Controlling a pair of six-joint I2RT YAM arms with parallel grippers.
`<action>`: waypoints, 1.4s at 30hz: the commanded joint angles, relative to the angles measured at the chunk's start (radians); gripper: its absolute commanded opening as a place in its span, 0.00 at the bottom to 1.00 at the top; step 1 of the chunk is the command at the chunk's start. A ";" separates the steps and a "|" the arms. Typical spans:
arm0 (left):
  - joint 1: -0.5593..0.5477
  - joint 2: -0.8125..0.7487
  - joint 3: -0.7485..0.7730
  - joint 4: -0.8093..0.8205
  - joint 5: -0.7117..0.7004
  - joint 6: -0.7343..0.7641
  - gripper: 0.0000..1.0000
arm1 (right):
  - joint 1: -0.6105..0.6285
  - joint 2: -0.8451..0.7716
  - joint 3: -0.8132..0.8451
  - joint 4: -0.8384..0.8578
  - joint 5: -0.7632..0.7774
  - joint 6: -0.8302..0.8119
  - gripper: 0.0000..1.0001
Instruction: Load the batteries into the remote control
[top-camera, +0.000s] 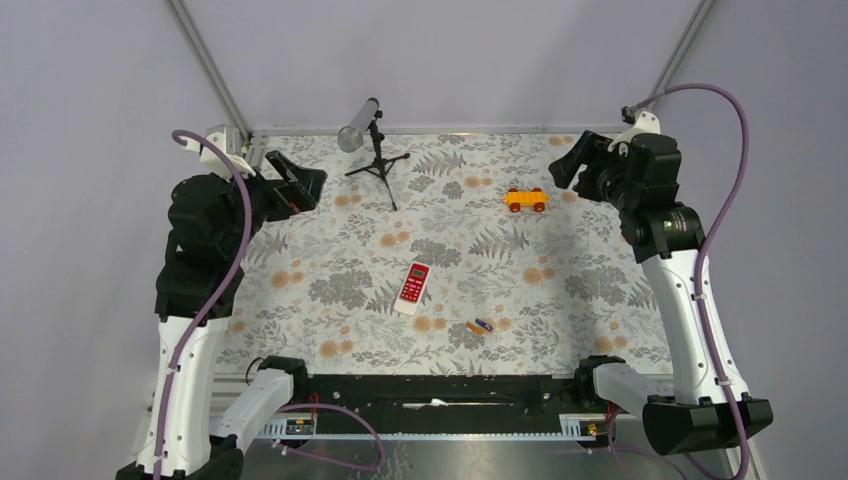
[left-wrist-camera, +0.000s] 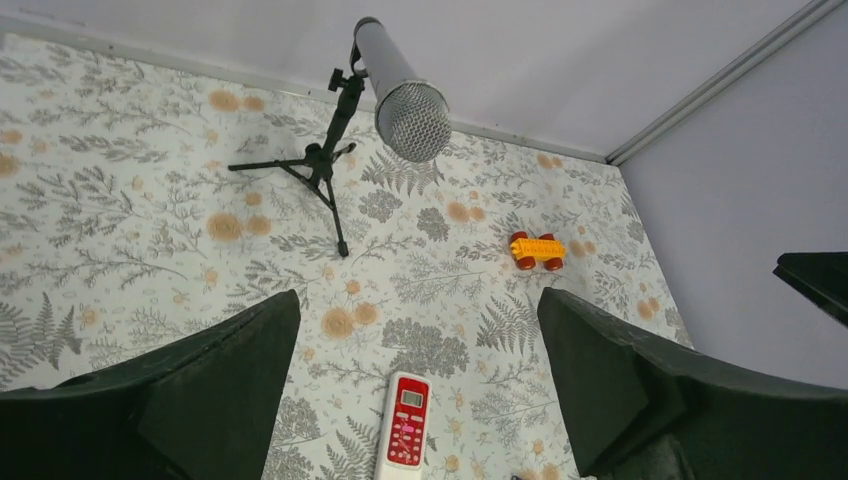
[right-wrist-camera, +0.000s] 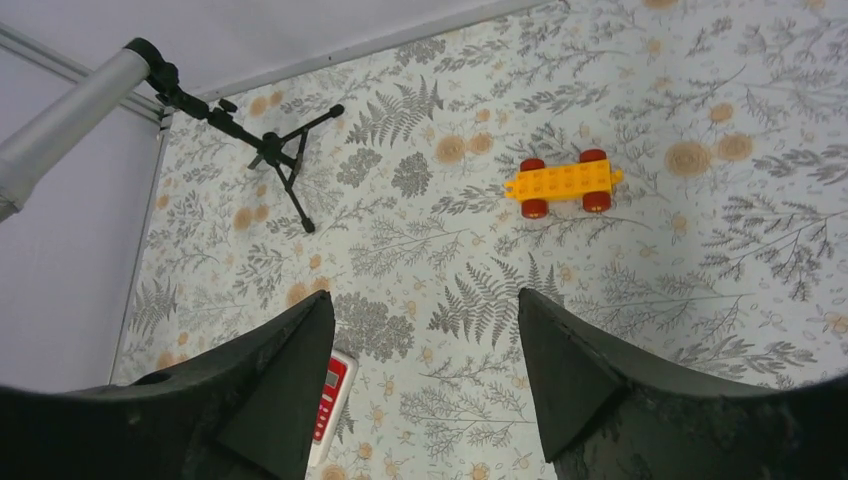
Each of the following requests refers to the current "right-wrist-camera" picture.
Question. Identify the black mini tripod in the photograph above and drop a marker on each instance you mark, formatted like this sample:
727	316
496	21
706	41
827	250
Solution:
284	154

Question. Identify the floral table mat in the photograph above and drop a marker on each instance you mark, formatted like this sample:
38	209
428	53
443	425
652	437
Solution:
725	248

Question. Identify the white remote control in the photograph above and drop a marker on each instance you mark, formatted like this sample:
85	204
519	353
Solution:
341	373

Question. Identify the silver metal tube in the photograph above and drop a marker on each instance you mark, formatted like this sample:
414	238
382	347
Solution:
34	149

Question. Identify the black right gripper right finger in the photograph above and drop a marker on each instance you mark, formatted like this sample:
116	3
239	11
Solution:
607	409

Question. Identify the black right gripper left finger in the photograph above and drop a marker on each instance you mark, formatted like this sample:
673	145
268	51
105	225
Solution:
245	409

